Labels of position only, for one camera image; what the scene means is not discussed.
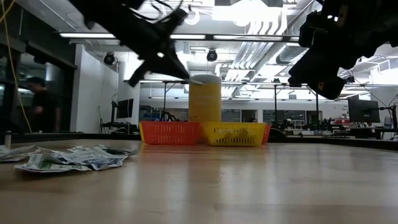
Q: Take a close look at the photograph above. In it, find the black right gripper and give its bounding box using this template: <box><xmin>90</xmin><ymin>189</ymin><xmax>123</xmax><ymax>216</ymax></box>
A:
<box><xmin>288</xmin><ymin>43</ymin><xmax>358</xmax><ymax>100</ymax></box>

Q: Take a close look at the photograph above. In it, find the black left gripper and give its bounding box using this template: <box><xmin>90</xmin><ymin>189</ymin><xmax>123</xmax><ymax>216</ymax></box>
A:
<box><xmin>129</xmin><ymin>27</ymin><xmax>190</xmax><ymax>87</ymax></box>

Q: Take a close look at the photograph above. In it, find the yellow canister white lid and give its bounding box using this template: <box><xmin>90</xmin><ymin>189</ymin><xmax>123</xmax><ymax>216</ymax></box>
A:
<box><xmin>188</xmin><ymin>73</ymin><xmax>223</xmax><ymax>123</ymax></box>

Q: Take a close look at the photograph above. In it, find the black computer monitor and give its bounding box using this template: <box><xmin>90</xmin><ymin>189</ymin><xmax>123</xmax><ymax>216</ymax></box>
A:
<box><xmin>348</xmin><ymin>98</ymin><xmax>381</xmax><ymax>124</ymax></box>
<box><xmin>116</xmin><ymin>98</ymin><xmax>134</xmax><ymax>119</ymax></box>

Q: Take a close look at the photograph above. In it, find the orange plastic basket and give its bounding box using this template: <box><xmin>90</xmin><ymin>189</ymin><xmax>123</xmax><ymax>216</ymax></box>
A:
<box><xmin>139</xmin><ymin>121</ymin><xmax>201</xmax><ymax>146</ymax></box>
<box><xmin>262</xmin><ymin>124</ymin><xmax>272</xmax><ymax>144</ymax></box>

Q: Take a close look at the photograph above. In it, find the long overhead light bar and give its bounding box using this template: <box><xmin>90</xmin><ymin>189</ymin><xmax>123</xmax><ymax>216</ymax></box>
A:
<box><xmin>58</xmin><ymin>32</ymin><xmax>301</xmax><ymax>43</ymax></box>

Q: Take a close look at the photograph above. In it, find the dark office desk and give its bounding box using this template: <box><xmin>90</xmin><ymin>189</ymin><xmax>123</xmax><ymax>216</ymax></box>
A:
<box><xmin>349</xmin><ymin>126</ymin><xmax>398</xmax><ymax>140</ymax></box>
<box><xmin>99</xmin><ymin>121</ymin><xmax>139</xmax><ymax>135</ymax></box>

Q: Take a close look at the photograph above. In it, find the white pad packet dark print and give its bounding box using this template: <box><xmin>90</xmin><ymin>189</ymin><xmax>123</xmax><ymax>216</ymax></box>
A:
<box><xmin>96</xmin><ymin>144</ymin><xmax>139</xmax><ymax>156</ymax></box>
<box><xmin>58</xmin><ymin>147</ymin><xmax>129</xmax><ymax>171</ymax></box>
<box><xmin>0</xmin><ymin>151</ymin><xmax>41</xmax><ymax>163</ymax></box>
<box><xmin>67</xmin><ymin>144</ymin><xmax>105</xmax><ymax>155</ymax></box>

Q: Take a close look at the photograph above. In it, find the silver round ventilation duct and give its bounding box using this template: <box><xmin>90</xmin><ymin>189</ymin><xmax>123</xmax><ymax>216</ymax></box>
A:
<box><xmin>275</xmin><ymin>0</ymin><xmax>321</xmax><ymax>65</ymax></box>

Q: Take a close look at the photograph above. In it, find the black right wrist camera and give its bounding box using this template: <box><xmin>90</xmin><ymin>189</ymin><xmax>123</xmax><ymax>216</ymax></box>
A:
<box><xmin>299</xmin><ymin>11</ymin><xmax>332</xmax><ymax>47</ymax></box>

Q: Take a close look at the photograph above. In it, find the white ring lamp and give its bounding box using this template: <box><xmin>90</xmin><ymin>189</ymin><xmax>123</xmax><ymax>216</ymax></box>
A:
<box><xmin>185</xmin><ymin>9</ymin><xmax>201</xmax><ymax>26</ymax></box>

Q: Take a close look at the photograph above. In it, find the black left camera cable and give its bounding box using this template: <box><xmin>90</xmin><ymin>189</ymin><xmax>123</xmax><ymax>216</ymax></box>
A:
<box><xmin>130</xmin><ymin>0</ymin><xmax>189</xmax><ymax>24</ymax></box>

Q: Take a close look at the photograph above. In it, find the yellow cable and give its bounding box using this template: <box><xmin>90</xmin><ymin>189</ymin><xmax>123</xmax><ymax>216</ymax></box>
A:
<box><xmin>0</xmin><ymin>0</ymin><xmax>33</xmax><ymax>134</ymax></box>

